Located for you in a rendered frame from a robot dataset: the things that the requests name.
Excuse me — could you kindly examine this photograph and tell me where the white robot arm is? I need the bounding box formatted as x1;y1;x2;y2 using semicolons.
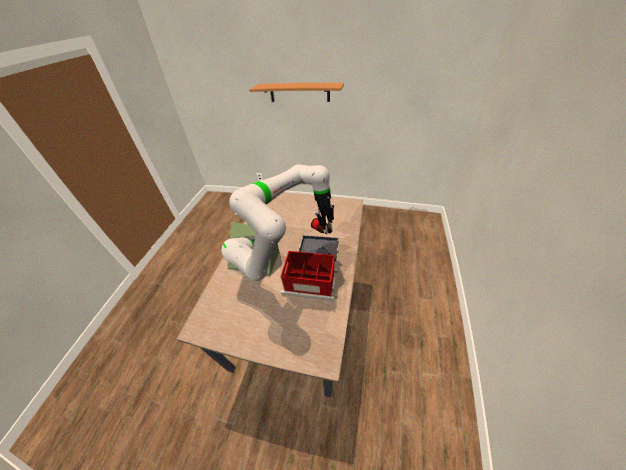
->
221;165;331;281

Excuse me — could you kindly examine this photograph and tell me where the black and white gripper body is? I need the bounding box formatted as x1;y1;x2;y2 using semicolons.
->
317;200;331;214

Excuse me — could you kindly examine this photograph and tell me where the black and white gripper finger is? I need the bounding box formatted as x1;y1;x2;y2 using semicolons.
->
315;209;328;235
326;204;334;231

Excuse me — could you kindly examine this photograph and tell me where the dark red crate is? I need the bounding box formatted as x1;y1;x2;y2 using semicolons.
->
281;251;335;296

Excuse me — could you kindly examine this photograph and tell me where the brown bottle with red label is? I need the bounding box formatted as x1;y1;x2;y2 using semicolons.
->
311;218;332;233

